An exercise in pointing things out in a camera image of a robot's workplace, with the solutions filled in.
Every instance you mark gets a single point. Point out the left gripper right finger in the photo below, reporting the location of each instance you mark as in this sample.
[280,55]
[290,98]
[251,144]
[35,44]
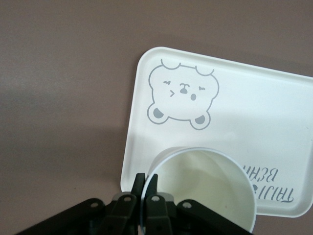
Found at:
[157,215]

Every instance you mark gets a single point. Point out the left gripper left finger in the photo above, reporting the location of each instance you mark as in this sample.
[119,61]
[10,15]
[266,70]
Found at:
[124,215]

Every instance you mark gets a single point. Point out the white paper cup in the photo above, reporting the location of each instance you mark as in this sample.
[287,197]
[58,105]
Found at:
[207,186]

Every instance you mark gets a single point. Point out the white bear print tray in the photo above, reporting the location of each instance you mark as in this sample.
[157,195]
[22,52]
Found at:
[220,110]

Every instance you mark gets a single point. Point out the brown table mat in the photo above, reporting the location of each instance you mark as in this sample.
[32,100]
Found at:
[61,85]

